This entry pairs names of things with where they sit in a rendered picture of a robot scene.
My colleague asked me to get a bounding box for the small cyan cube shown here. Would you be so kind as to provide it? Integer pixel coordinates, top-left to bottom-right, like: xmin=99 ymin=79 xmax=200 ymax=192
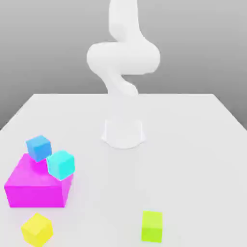
xmin=46 ymin=150 xmax=75 ymax=181

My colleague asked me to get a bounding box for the small yellow cube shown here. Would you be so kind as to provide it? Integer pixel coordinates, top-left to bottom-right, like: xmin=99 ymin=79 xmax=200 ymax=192
xmin=21 ymin=212 xmax=54 ymax=247

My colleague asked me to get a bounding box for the small blue cube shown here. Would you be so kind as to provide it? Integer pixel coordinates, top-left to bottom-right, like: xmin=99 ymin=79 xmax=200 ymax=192
xmin=26 ymin=135 xmax=53 ymax=163

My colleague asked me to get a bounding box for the small lime green cube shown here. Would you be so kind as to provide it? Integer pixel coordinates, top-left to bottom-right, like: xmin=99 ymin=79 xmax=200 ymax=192
xmin=141 ymin=210 xmax=164 ymax=244

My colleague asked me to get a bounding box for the large magenta box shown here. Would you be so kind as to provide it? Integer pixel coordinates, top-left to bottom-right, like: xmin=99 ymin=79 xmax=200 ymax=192
xmin=4 ymin=153 xmax=74 ymax=208

